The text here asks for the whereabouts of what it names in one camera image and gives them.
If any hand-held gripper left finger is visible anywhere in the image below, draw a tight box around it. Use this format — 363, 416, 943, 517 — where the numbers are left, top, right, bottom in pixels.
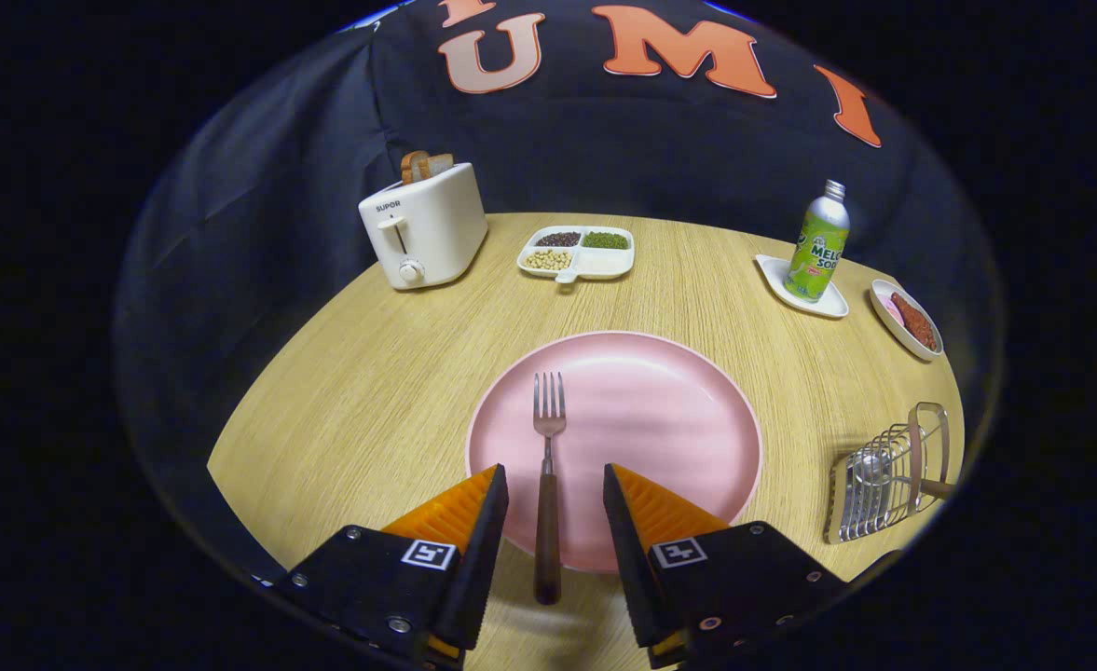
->
273, 464, 510, 667

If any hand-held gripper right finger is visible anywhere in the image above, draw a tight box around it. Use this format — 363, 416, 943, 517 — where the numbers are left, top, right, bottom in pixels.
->
602, 463, 852, 670

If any metal fork with wooden handle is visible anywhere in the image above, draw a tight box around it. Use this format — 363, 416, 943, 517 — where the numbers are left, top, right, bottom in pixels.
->
533, 372, 568, 606

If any metal spoon with wooden handle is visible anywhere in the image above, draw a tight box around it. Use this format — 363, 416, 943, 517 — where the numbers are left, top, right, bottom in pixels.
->
851, 447, 957, 500

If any pink plate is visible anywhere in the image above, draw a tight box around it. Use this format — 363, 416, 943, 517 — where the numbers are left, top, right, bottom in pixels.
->
465, 331, 764, 573

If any white divided dish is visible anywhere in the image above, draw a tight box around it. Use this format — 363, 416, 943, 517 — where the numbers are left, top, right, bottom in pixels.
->
516, 225, 636, 284

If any white square coaster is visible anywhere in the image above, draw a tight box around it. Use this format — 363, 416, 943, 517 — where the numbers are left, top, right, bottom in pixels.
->
755, 253, 850, 320

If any white oval dish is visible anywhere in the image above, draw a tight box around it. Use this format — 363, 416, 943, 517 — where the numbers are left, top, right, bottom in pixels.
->
870, 279, 945, 363

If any white toaster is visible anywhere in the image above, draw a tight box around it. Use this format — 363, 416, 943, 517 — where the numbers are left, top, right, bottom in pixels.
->
358, 162, 489, 291

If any green soda bottle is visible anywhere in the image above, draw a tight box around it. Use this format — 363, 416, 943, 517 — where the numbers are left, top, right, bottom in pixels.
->
784, 180, 852, 303

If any brown meat piece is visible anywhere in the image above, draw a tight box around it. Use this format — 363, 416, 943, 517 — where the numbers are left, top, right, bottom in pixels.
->
890, 292, 939, 352

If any black backdrop cloth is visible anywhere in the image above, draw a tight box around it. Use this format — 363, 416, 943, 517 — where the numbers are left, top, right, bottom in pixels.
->
112, 0, 1006, 579

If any metal wire cutlery basket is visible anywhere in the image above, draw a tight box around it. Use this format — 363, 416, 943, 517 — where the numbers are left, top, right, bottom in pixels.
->
824, 402, 954, 545

